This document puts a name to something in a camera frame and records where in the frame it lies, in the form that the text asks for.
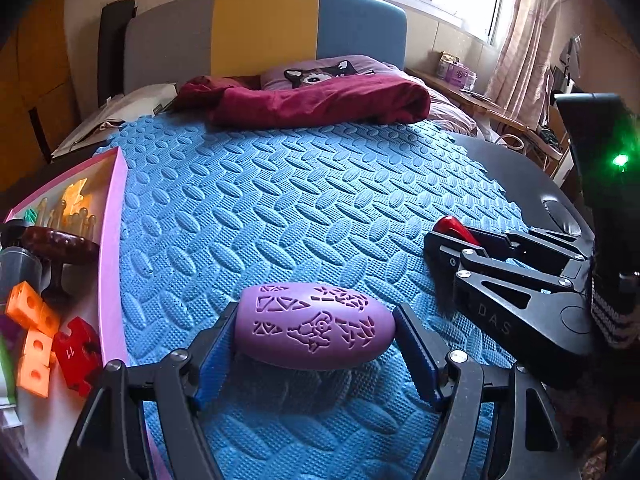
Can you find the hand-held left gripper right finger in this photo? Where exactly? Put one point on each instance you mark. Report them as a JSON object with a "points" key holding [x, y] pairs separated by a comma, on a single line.
{"points": [[417, 355]]}

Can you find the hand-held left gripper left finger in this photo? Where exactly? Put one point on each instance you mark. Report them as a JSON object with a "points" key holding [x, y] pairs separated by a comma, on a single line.
{"points": [[215, 360]]}

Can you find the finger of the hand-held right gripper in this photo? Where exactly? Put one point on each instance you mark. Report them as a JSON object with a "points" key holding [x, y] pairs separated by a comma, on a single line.
{"points": [[530, 247], [500, 285]]}

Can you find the red glossy toy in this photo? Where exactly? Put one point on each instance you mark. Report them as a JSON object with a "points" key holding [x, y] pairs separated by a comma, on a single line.
{"points": [[452, 225]]}

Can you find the purple perforated egg toy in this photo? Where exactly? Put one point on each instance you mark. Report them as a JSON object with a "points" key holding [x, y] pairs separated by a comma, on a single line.
{"points": [[310, 330]]}

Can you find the red puzzle piece block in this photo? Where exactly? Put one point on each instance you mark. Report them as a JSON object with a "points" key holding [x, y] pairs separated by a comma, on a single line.
{"points": [[75, 355]]}

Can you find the pink cardboard box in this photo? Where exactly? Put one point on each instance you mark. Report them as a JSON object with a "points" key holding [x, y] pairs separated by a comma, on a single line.
{"points": [[107, 260]]}

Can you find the orange linked cube blocks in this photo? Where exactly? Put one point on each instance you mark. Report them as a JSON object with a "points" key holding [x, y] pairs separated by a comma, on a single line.
{"points": [[35, 350]]}

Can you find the maroon mushroom shaped toy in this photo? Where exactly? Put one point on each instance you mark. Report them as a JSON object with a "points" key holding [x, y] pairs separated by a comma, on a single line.
{"points": [[60, 245]]}

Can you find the white toy with green label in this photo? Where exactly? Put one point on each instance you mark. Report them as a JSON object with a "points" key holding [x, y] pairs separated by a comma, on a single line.
{"points": [[7, 370]]}

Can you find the yellow orange toy block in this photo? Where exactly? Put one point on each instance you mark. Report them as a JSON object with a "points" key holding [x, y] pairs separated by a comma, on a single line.
{"points": [[75, 197]]}

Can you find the grey plastic cup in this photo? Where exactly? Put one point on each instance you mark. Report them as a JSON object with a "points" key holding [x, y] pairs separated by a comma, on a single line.
{"points": [[20, 265]]}

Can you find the green plastic toy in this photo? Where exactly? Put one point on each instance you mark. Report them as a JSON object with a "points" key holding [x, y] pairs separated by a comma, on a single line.
{"points": [[29, 215]]}

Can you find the black oval desk grommet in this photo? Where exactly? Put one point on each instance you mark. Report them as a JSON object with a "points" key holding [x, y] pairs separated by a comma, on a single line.
{"points": [[562, 216]]}

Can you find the wooden side shelf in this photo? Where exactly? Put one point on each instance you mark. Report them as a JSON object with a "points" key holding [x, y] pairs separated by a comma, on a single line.
{"points": [[480, 107]]}

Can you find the pink patterned curtain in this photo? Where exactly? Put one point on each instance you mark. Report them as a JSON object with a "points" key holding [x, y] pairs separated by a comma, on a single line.
{"points": [[525, 35]]}

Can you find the pink bed sheet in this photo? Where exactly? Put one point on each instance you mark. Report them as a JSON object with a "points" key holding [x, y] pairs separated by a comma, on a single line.
{"points": [[450, 110]]}

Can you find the purple storage box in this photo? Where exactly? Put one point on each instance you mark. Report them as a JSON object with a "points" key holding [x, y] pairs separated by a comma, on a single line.
{"points": [[457, 72]]}

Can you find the blue foam puzzle mat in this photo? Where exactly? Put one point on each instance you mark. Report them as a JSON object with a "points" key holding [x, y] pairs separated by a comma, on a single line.
{"points": [[300, 200]]}

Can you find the dark red blanket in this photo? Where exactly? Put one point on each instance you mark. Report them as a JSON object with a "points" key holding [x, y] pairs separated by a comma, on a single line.
{"points": [[325, 105]]}

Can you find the beige canvas bag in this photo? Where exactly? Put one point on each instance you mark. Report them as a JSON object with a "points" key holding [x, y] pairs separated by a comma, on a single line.
{"points": [[125, 110]]}

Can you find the cat print purple pillow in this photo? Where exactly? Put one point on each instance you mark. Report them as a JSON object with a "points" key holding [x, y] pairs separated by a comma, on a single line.
{"points": [[320, 72]]}

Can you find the grey yellow blue headboard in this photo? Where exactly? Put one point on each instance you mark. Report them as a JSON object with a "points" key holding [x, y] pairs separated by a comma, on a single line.
{"points": [[265, 25]]}

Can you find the wooden wardrobe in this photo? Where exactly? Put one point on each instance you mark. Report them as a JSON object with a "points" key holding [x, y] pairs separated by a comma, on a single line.
{"points": [[40, 70]]}

